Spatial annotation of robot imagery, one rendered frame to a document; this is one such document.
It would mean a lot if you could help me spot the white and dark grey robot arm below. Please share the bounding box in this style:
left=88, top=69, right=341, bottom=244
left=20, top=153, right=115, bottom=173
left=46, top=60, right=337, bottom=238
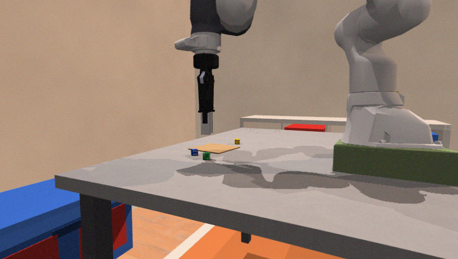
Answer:
left=174, top=0, right=444, bottom=149

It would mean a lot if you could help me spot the tan square mat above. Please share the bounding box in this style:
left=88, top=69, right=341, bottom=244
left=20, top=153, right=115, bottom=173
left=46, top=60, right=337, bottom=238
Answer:
left=188, top=143, right=240, bottom=154

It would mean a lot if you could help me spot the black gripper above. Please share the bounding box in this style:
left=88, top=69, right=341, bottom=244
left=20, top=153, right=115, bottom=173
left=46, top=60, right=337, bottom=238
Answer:
left=193, top=53, right=219, bottom=135

